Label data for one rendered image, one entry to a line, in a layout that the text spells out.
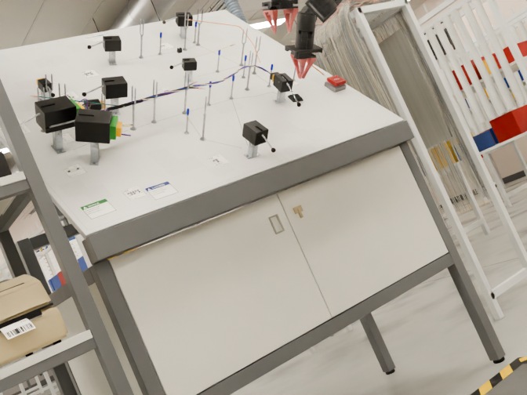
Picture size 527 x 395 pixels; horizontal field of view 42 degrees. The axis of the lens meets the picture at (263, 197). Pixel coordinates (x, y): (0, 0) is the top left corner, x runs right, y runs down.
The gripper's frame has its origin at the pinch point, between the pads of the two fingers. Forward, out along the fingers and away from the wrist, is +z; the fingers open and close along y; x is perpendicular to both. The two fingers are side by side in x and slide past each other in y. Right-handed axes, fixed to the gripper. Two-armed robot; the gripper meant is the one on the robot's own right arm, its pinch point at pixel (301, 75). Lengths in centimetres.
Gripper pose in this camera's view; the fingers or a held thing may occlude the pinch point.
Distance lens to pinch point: 216.9
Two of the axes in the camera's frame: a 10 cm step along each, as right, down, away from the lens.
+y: -8.8, 1.8, -4.5
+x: 4.8, 4.3, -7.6
